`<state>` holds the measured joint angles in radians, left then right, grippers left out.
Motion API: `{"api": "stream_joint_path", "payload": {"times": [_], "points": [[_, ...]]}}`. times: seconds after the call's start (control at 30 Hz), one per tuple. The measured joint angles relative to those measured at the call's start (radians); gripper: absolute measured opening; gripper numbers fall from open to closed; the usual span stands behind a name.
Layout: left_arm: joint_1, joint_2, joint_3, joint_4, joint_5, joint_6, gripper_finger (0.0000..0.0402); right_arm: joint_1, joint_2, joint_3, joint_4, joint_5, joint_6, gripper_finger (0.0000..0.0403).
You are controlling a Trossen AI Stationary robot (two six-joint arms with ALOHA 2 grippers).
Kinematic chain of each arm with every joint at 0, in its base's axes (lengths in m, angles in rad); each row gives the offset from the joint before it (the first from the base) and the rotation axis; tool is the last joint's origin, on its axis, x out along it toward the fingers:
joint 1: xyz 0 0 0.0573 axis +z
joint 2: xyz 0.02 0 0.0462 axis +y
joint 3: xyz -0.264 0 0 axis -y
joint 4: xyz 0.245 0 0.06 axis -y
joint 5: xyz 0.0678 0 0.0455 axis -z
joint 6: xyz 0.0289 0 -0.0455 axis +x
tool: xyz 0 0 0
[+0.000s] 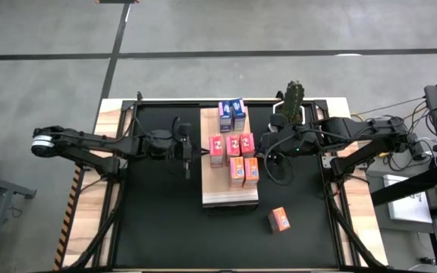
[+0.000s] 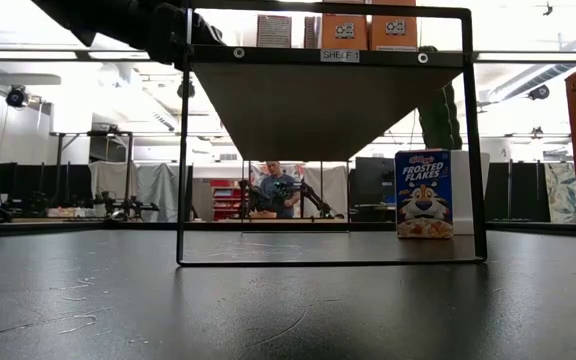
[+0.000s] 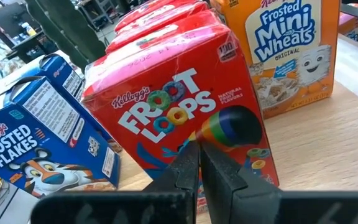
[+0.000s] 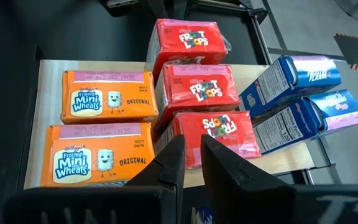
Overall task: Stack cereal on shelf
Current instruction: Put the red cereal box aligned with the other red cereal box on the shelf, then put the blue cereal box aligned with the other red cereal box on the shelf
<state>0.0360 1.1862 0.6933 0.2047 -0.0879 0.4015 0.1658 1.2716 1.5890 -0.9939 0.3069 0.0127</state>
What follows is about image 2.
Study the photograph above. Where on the white cloth cover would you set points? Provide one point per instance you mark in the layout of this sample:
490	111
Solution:
333	185

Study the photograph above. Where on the black partition panel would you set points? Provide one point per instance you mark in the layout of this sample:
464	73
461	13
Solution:
518	190
18	180

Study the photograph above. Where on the red drawer cabinet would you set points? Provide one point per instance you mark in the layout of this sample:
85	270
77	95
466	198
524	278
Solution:
225	200

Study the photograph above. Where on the black-framed wooden shelf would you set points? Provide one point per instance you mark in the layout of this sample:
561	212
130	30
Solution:
318	110

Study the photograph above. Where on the black background robot arm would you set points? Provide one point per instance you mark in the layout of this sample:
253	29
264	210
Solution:
318	200
250	200
128	206

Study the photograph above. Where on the grey ceiling duct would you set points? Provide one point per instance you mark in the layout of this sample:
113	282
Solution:
518	85

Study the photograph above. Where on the person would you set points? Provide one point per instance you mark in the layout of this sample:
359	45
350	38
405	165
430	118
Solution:
275	187

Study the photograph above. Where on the grey cloth cover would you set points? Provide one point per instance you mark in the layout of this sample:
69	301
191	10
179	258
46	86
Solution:
158	190

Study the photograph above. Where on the blue Frosted Flakes cereal box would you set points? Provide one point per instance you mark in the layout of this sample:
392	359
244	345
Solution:
274	31
424	195

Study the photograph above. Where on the black metal rack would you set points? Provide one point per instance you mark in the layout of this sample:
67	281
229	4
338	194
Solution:
98	133

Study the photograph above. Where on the flower-pattern cloth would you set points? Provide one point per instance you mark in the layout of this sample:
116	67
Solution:
257	172

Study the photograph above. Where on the leaf-pattern cloth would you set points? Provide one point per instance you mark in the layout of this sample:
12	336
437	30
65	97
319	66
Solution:
560	192

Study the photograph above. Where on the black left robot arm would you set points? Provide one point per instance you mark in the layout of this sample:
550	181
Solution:
98	17

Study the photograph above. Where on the black ceiling camera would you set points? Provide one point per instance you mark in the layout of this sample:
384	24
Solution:
192	90
16	96
539	92

